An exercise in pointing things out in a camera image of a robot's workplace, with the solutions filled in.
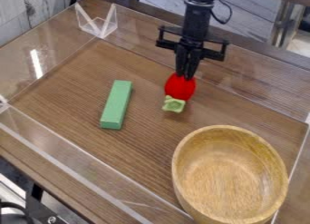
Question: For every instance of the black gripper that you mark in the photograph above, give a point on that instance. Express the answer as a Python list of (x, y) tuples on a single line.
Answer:
[(191, 59)]

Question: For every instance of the red toy strawberry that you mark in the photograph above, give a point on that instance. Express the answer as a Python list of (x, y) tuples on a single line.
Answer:
[(179, 90)]

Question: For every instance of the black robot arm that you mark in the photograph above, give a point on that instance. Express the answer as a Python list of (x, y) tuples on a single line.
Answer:
[(199, 12)]

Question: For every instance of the metal table leg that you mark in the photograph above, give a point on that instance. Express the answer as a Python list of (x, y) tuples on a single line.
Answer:
[(281, 23)]

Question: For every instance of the green rectangular block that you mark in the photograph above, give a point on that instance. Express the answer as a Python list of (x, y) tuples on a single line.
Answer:
[(115, 107)]

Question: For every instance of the wooden bowl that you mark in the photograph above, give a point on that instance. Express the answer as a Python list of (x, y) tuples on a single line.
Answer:
[(230, 178)]

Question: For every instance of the clear acrylic corner bracket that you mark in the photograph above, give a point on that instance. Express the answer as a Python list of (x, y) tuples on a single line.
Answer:
[(99, 27)]

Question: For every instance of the clear acrylic tray wall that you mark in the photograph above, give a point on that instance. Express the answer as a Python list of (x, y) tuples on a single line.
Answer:
[(91, 187)]

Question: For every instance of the black table frame bracket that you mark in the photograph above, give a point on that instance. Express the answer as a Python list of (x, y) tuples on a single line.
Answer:
[(38, 212)]

